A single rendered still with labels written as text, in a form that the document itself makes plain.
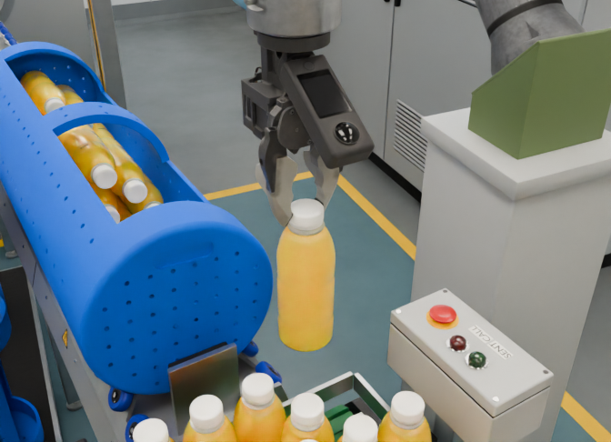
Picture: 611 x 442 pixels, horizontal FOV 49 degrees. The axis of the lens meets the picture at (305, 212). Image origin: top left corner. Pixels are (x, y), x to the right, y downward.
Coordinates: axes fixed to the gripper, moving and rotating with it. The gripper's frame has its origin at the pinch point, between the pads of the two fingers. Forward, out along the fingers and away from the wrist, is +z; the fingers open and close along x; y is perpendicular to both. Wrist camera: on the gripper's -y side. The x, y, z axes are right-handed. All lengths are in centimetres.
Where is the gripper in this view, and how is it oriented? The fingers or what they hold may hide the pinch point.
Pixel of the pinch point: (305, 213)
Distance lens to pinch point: 74.4
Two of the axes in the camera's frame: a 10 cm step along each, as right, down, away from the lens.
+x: -8.5, 2.8, -4.4
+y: -5.2, -4.5, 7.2
